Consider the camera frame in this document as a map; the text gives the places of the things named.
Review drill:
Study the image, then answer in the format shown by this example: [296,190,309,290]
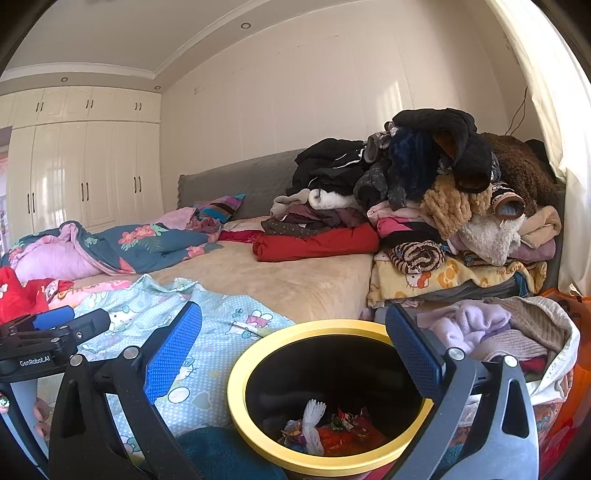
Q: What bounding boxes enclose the red plastic wrapper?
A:
[318,415,386,453]

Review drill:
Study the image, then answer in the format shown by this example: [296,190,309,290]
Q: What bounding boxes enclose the dark red cloth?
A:
[216,228,266,244]

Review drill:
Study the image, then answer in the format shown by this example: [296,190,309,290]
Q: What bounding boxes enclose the navy fuzzy garment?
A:
[388,127,439,210]

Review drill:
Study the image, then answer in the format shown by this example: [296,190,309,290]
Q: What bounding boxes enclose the yellow cartoon blanket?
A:
[367,251,548,309]

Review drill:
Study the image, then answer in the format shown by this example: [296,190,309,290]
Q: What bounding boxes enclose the purple foil wrapper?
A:
[278,418,306,448]

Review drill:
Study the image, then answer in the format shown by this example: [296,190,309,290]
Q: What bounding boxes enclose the beige folded cloth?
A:
[519,205,563,264]

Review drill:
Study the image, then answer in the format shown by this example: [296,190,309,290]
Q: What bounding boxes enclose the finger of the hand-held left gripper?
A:
[60,308,112,344]
[33,307,75,329]

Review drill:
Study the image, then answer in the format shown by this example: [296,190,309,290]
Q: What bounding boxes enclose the pink cartoon sheet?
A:
[46,278,139,311]

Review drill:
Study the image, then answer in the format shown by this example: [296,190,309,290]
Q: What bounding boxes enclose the brown plush blanket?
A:
[480,133,561,217]

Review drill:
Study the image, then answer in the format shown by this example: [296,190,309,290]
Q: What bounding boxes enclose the white sherpa garment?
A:
[457,215,527,267]

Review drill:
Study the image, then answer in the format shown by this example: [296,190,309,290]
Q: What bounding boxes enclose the grey dotted garment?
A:
[353,134,398,208]

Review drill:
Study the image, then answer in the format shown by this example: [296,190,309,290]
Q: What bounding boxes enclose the pink garment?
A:
[367,200,444,252]

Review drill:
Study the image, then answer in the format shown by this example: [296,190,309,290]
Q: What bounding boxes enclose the brown dotted garment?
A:
[261,205,370,234]

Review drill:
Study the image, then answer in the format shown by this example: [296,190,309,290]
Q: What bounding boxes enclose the red cartoon cloth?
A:
[0,266,75,325]

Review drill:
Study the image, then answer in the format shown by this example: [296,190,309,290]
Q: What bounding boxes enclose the tan fleece garment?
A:
[422,178,492,241]

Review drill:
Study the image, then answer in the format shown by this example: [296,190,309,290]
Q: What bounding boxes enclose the cream pillow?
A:
[224,217,273,234]

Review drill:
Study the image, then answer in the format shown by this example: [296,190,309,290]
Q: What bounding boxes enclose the light blue cartoon bedsheet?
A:
[34,274,296,462]

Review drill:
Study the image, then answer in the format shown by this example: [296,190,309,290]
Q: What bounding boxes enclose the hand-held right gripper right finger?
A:
[383,304,541,480]

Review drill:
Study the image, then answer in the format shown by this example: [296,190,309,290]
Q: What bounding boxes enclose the person's left hand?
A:
[33,398,52,438]

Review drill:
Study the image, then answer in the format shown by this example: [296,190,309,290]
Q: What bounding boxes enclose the black padded garment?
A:
[392,108,494,195]

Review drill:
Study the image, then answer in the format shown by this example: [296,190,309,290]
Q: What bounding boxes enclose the striped pillow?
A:
[194,194,246,224]

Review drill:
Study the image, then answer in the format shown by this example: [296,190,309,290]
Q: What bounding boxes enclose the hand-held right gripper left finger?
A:
[48,300,204,480]

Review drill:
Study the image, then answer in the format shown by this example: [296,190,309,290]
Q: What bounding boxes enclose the thin wall cable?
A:
[508,87,530,137]

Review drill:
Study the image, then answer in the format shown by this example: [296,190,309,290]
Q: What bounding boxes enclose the lavender fleece garment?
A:
[422,299,513,344]

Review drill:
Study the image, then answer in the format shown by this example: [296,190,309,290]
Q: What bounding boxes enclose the teal cloth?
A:
[174,426,289,480]

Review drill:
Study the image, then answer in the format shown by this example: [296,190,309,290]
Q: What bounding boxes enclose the cream wardrobe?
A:
[0,85,162,252]

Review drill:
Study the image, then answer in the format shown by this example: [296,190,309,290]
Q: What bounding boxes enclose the beige ribbed knit garment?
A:
[478,298,561,363]

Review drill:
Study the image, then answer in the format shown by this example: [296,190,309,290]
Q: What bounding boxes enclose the brown striped knit cuff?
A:
[490,182,527,219]

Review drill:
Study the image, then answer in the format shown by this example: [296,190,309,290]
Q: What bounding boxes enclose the white fleece garment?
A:
[308,188,356,210]

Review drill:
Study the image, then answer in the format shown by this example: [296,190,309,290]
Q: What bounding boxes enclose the black jacket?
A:
[292,137,370,197]

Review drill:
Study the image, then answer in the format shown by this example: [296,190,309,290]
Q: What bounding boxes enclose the blue floral quilt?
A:
[7,222,225,278]

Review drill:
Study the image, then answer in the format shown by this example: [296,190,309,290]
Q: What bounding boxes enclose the grey bed headboard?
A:
[175,148,310,222]

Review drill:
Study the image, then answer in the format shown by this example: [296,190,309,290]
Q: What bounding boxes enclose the pink patterned curtain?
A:
[0,134,11,259]

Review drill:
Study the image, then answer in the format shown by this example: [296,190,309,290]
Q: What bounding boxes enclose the tan bed sheet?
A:
[69,240,375,326]

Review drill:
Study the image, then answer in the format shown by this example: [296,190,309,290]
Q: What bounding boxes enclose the brown striped knit garment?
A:
[387,240,448,277]

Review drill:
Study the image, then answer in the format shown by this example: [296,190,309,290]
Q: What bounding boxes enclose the black trash bin yellow rim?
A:
[227,320,437,472]

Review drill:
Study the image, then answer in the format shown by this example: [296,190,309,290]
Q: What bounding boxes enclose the bag of clothes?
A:
[503,295,581,407]

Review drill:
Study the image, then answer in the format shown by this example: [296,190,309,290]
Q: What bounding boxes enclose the red folded garment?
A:
[252,223,380,263]

